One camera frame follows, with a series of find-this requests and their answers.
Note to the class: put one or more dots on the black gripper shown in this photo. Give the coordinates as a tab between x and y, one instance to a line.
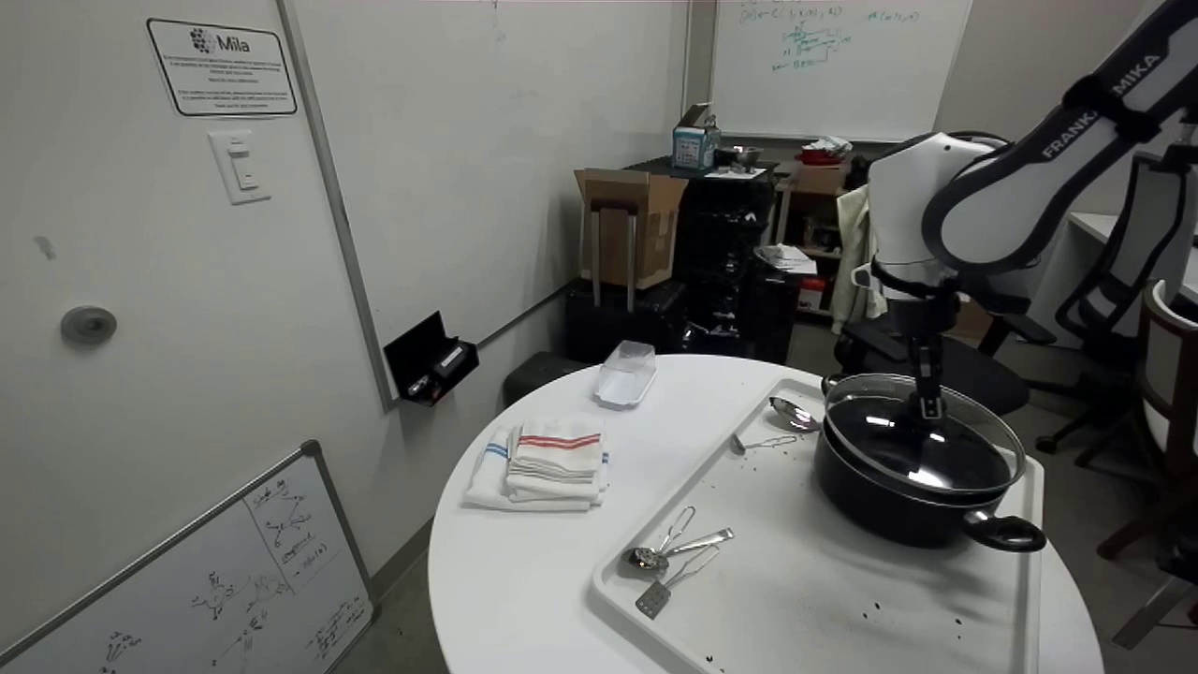
922	328

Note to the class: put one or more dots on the glass pot lid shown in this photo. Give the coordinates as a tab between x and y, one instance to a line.
967	455

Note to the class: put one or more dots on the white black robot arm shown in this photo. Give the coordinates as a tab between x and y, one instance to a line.
947	213

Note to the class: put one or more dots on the black cooking pot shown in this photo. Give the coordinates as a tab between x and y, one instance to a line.
920	522

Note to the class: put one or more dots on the large metal ladle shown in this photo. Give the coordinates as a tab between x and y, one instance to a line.
790	419

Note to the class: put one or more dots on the black cabinet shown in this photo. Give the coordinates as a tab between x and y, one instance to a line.
724	298

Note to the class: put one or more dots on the clear plastic butter dish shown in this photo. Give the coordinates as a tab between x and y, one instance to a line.
625	375

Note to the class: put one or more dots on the cardboard box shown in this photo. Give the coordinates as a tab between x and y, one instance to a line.
625	225

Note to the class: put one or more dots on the white plastic tray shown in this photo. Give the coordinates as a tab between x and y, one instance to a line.
804	588

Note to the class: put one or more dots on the folded white striped towel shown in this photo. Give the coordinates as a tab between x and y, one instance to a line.
539	471

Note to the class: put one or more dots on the round white table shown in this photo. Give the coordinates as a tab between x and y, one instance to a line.
512	588

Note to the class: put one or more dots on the black marker tray holder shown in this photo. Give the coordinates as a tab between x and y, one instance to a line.
428	360

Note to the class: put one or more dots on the small leaning whiteboard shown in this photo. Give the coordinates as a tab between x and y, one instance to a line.
263	582

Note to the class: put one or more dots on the large wall whiteboard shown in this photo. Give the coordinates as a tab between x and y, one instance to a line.
853	70

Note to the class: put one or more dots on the white light switch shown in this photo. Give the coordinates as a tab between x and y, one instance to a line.
236	168

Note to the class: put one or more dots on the wall notice sign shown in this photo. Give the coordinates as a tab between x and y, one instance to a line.
221	70

